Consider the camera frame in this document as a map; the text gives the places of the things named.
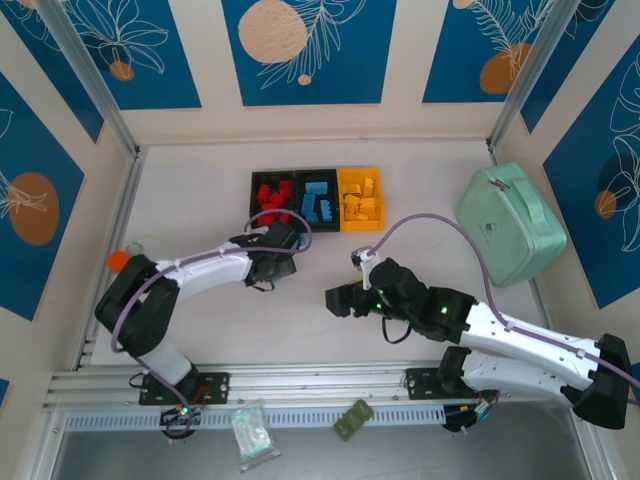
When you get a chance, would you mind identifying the yellow plastic bin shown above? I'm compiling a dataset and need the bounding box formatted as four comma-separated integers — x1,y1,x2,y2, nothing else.
336,166,389,234

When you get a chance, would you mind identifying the black bin with red bricks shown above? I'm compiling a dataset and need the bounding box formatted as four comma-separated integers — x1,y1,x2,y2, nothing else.
250,169,300,232

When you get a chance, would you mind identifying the black bin with blue bricks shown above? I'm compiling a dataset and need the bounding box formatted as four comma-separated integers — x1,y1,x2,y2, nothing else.
294,168,342,235

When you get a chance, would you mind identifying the mint green zip pouch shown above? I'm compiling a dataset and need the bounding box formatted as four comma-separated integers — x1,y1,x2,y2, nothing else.
454,162,569,288

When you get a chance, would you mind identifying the green moulded plastic piece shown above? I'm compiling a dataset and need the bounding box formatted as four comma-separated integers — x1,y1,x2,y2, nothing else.
333,398,376,444

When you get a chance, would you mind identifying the clear zip plastic bag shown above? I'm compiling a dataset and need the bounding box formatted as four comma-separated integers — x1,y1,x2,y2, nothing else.
231,398,282,474

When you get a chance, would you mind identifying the thin black cable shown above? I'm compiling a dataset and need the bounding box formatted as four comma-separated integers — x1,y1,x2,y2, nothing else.
381,313,417,346

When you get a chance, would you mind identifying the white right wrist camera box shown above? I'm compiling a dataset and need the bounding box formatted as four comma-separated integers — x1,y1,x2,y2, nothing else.
348,246,377,291

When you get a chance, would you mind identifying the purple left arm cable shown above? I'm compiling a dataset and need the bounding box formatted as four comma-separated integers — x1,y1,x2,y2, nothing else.
109,212,314,441

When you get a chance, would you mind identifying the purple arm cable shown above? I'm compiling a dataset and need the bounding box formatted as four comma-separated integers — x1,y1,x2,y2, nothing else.
109,212,314,441
367,213,640,406

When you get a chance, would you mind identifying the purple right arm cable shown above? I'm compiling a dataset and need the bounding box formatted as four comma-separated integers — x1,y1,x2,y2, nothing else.
367,213,640,406

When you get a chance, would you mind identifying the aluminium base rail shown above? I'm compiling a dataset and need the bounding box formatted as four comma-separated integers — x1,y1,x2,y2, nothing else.
42,360,451,412

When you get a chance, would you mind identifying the grey slotted cable duct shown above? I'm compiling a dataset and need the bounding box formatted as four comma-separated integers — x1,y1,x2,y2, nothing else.
63,405,447,432

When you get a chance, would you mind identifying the blue floral wall panel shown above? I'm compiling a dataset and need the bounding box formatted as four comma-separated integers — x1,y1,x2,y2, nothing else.
0,7,105,145
542,32,640,311
0,71,86,322
519,0,617,135
63,0,204,111
221,0,399,108
421,0,584,105

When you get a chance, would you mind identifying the aluminium frame post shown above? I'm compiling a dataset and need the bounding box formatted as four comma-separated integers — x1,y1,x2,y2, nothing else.
37,0,144,159
485,0,587,151

